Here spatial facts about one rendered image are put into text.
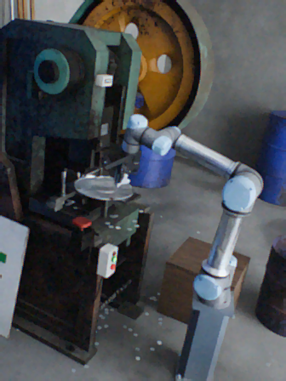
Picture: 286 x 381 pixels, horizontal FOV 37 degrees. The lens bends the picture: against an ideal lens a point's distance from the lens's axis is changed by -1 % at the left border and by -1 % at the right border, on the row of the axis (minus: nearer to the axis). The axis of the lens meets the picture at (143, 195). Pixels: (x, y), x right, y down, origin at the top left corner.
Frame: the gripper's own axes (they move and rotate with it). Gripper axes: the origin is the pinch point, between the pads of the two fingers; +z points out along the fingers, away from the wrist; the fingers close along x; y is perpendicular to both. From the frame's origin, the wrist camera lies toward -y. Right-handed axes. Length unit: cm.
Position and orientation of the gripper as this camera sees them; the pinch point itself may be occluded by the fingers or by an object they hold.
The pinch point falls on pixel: (115, 184)
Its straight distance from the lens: 193.0
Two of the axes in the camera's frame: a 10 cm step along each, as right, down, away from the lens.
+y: 9.3, -0.1, 3.7
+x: -2.8, -6.8, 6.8
